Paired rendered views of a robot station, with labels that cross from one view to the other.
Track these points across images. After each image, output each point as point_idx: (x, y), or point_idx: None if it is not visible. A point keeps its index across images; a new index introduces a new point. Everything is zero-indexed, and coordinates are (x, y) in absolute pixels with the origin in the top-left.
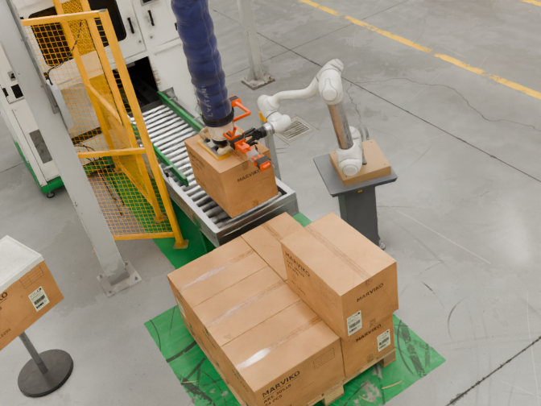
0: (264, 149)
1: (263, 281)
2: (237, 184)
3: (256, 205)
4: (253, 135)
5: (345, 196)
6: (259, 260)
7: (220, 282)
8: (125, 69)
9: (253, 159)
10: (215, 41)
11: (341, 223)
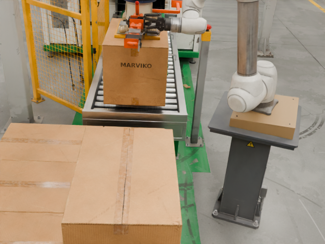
0: (164, 45)
1: (73, 174)
2: (119, 68)
3: (135, 105)
4: (155, 22)
5: (231, 143)
6: None
7: (38, 152)
8: None
9: None
10: None
11: (168, 144)
